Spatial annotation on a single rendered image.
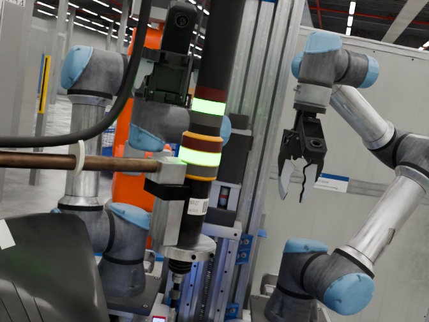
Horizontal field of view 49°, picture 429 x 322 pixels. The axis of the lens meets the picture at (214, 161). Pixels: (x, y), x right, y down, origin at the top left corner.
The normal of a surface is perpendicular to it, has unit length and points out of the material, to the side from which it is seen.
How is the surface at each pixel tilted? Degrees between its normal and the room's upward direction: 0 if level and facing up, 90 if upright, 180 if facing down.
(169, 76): 90
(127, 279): 72
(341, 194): 90
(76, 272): 43
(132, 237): 90
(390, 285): 90
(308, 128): 33
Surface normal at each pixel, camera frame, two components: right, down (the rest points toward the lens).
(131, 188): 0.23, 0.18
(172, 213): 0.62, 0.22
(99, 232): 0.57, -0.11
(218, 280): -0.04, 0.14
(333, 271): -0.55, -0.63
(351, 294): 0.40, 0.32
